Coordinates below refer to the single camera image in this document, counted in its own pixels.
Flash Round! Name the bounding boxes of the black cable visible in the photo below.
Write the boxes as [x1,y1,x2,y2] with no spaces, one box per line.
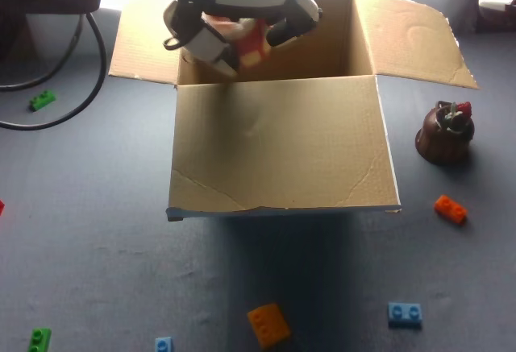
[0,11,109,130]
[0,13,85,92]

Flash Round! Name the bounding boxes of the green toy brick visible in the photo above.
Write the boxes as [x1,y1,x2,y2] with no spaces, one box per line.
[28,89,57,112]
[28,327,52,352]

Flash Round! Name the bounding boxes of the red white strawberry toy cake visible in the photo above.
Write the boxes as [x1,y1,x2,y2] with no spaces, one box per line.
[203,15,273,73]

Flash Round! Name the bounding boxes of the grey tablecloth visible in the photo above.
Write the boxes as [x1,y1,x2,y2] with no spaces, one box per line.
[0,31,516,352]

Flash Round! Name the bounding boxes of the orange flat toy brick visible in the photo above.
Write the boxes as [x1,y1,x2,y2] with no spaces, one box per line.
[433,193,468,226]

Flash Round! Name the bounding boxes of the thick orange toy brick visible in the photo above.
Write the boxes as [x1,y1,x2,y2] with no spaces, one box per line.
[246,303,292,350]

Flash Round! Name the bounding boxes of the brown chocolate toy cake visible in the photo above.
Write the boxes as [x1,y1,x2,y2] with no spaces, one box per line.
[414,100,476,164]

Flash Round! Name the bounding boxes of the cardboard box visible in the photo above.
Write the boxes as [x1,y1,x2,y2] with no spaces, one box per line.
[107,0,480,222]

